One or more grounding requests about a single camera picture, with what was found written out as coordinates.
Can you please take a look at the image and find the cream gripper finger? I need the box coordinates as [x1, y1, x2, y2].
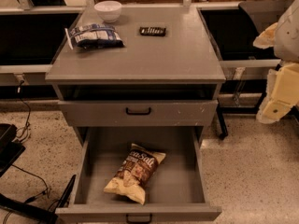
[253, 22, 278, 49]

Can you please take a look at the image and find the brown sea salt chip bag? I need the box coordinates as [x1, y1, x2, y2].
[104, 144, 166, 204]

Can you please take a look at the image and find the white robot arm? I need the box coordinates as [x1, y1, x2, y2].
[253, 0, 299, 124]

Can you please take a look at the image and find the grey drawer cabinet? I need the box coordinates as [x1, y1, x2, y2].
[46, 5, 225, 141]

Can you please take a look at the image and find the open grey middle drawer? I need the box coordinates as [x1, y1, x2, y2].
[56, 127, 221, 224]

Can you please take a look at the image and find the blue white chip bag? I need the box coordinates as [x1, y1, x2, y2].
[64, 23, 124, 49]

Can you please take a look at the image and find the closed grey top drawer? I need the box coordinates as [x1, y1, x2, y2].
[59, 101, 218, 127]

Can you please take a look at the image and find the black side table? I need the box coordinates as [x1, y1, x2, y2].
[216, 0, 299, 141]

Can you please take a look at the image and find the dark candy bar pack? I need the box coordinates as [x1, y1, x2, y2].
[139, 27, 166, 36]

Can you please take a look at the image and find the white ceramic bowl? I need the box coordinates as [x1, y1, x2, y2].
[94, 1, 122, 23]

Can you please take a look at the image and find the black equipment base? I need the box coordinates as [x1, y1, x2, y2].
[0, 124, 76, 224]

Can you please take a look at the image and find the black cable on floor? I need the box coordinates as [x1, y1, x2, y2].
[15, 79, 33, 142]

